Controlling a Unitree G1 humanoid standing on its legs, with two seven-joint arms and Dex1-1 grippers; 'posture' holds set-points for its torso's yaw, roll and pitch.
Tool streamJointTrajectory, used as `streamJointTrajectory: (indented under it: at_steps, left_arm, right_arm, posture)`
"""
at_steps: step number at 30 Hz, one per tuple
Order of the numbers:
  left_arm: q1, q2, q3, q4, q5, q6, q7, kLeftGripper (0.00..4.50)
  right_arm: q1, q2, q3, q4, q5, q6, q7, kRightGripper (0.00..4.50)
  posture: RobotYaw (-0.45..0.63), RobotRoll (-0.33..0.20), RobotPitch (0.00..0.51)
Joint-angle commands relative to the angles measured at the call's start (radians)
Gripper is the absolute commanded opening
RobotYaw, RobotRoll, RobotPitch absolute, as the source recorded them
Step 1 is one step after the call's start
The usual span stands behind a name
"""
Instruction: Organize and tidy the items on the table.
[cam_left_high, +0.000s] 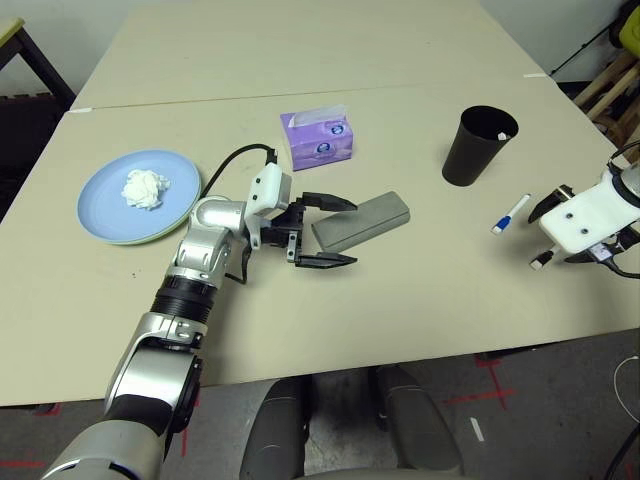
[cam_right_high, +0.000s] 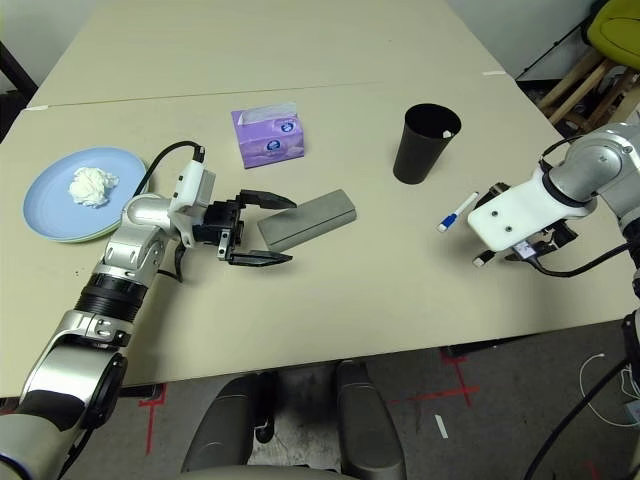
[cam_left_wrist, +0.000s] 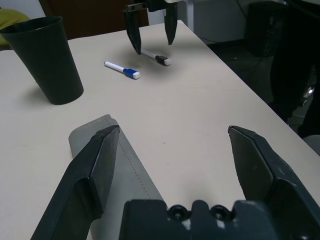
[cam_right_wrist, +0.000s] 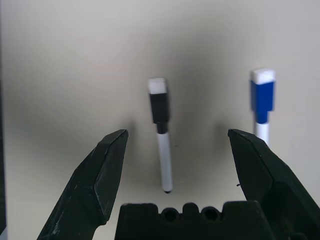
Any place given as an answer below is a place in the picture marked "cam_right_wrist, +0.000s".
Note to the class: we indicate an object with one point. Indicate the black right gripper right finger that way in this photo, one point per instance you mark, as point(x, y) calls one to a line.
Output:
point(275, 190)

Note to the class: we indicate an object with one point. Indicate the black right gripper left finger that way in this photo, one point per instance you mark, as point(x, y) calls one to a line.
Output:
point(82, 195)

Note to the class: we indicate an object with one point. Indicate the white marker with black cap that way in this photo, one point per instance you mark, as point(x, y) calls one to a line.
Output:
point(165, 160)

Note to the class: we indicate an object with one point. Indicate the white marker with blue cap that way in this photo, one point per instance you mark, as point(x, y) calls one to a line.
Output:
point(262, 97)

